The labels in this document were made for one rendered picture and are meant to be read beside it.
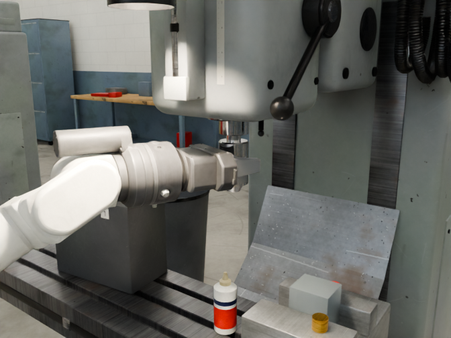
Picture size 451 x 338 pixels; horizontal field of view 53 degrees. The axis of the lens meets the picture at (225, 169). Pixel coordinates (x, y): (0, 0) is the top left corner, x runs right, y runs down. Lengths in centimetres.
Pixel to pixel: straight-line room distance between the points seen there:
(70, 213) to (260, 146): 66
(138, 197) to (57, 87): 741
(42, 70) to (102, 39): 106
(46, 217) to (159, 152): 17
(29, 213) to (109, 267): 44
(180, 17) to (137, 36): 650
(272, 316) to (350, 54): 42
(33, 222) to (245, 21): 34
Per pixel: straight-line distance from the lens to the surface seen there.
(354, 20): 77
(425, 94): 96
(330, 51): 73
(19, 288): 112
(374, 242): 101
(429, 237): 101
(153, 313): 90
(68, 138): 60
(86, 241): 100
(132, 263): 94
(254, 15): 57
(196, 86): 59
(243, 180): 70
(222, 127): 68
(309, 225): 106
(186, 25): 58
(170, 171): 61
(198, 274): 285
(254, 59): 57
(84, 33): 805
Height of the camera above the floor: 139
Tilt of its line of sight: 14 degrees down
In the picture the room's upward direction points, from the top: straight up
